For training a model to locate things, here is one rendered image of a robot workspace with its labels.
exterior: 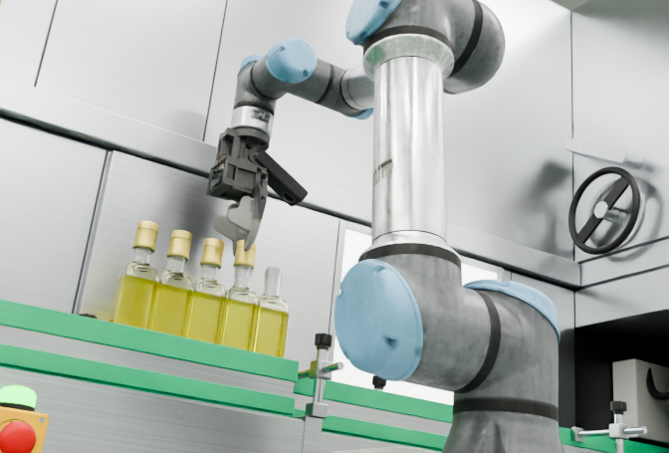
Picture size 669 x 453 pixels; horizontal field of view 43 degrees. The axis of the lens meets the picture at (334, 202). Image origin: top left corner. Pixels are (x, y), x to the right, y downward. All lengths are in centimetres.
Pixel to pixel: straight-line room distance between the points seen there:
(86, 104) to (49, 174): 14
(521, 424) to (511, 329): 10
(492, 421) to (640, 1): 154
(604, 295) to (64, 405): 131
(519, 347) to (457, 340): 8
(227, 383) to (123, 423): 17
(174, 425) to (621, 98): 143
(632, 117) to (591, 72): 22
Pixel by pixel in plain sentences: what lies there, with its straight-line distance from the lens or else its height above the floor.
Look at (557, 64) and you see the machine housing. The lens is 234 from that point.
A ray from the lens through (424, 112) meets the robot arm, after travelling 100.
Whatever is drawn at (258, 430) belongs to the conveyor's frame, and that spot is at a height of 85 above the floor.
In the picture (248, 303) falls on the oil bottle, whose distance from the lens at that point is 139.
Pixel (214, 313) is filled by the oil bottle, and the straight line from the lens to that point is 137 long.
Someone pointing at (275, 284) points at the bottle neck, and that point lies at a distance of 144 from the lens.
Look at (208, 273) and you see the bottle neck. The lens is 139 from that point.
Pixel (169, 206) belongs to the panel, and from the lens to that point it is 155.
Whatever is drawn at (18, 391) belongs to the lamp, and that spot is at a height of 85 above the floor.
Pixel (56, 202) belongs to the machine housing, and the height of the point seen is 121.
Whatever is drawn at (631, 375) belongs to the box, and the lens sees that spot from 213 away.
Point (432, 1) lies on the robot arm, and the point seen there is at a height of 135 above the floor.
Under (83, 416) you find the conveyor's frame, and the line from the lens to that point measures 115.
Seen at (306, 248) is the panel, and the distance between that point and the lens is 164.
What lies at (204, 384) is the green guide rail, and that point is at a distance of 123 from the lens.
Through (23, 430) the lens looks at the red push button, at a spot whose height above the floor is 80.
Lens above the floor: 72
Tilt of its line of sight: 22 degrees up
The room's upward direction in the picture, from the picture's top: 6 degrees clockwise
